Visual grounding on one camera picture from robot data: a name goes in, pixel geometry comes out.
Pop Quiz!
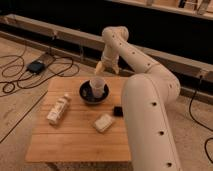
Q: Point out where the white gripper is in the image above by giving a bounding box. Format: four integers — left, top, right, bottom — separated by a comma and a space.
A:
94, 45, 119, 75

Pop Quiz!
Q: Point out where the white sponge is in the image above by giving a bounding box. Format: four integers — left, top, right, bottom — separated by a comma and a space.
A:
93, 114, 114, 133

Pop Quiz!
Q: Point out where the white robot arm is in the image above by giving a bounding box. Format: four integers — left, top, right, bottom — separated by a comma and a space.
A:
95, 26, 183, 171

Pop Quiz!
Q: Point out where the clear plastic cup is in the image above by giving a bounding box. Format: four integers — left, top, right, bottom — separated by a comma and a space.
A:
89, 77, 106, 98

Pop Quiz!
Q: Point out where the black bowl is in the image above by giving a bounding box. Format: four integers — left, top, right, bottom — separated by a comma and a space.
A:
79, 81, 109, 105

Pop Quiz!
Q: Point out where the black rectangular box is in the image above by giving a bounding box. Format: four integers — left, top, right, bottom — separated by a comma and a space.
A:
113, 106, 123, 117

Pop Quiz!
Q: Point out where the wooden table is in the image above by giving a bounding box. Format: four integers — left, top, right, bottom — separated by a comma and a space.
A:
26, 77, 130, 163

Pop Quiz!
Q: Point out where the white plastic bottle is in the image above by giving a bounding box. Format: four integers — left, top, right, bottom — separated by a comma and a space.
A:
46, 93, 71, 125

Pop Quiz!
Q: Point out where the dark power adapter box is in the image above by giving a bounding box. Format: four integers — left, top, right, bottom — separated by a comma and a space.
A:
27, 61, 45, 74

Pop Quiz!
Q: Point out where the black floor cable left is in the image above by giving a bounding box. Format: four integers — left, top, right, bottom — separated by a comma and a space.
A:
0, 43, 80, 144

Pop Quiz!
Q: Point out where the black cable right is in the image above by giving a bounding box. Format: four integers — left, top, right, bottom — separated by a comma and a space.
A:
188, 75, 213, 164

